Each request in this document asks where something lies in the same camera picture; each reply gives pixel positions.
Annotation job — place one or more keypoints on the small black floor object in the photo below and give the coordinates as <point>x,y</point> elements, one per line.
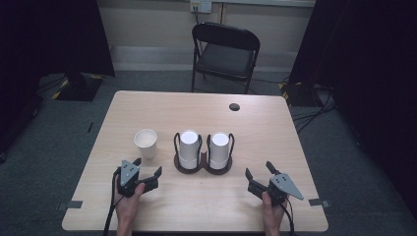
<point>90,127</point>

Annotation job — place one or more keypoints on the person's left hand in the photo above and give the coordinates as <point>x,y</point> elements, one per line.
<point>126,209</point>

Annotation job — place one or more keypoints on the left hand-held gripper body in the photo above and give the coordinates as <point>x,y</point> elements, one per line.
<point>128,177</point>

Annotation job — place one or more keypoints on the black folding chair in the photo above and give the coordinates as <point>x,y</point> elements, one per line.
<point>224,59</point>

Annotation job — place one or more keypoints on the grey tape strip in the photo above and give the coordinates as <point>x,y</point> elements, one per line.
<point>318,203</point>
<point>70,205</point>

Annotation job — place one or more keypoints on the dark double cup holder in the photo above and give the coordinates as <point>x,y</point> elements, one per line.
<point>204,165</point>

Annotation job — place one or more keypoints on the person's right hand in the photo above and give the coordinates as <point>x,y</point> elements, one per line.
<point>274,216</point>

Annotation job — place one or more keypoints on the black stand base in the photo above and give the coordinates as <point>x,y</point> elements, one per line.
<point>78,88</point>
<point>300,95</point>

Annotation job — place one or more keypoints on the white wall socket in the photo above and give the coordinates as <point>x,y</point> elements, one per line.
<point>200,5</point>

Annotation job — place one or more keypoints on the dark curtain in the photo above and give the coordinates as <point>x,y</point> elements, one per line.
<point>370,65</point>
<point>49,36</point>

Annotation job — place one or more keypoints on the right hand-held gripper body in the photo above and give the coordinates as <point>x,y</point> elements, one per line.
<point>284,186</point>

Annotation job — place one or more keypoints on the black round table grommet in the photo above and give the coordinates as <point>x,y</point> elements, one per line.
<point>234,106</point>

